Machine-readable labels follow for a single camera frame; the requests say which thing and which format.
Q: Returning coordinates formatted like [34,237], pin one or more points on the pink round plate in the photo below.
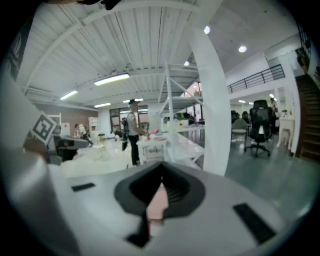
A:
[157,202]

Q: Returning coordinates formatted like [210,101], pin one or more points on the black balcony railing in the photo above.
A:
[257,78]

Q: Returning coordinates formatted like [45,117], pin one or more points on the person's black printed shirt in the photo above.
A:
[17,50]

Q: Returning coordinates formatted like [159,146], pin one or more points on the black stair railing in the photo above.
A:
[303,42]

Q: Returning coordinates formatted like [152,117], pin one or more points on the white metal shelf rack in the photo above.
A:
[175,112]

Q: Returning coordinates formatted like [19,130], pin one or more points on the black duffel bag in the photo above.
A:
[183,116]

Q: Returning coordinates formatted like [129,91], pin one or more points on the white carved-leg table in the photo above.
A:
[286,130]

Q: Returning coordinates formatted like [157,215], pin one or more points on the pink folded cloth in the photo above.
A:
[153,132]

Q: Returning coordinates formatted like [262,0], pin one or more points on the person's left forearm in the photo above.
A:
[35,150]

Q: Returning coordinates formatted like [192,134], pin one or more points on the round ceiling downlight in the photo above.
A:
[242,49]
[186,63]
[207,30]

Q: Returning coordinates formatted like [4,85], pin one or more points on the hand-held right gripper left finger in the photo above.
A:
[100,200]

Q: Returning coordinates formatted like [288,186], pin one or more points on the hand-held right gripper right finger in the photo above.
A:
[220,212]

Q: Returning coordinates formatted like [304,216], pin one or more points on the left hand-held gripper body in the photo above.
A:
[43,127]

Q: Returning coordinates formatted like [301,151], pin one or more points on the dark wooden staircase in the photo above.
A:
[308,120]

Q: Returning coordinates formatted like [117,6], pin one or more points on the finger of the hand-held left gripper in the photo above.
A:
[75,143]

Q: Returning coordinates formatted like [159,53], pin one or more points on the black green backpack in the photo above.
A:
[125,135]

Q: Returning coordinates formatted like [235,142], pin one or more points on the black office chair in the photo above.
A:
[261,120]

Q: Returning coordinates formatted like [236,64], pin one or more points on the large dark-framed window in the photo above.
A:
[116,117]

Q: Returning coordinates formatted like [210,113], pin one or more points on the grey green chair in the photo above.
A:
[239,127]

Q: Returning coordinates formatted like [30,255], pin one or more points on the white rectangular table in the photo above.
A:
[152,142]

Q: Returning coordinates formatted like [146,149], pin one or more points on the ceiling tube light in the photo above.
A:
[111,80]
[69,95]
[102,105]

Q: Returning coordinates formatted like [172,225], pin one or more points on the white square pillar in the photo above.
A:
[212,100]

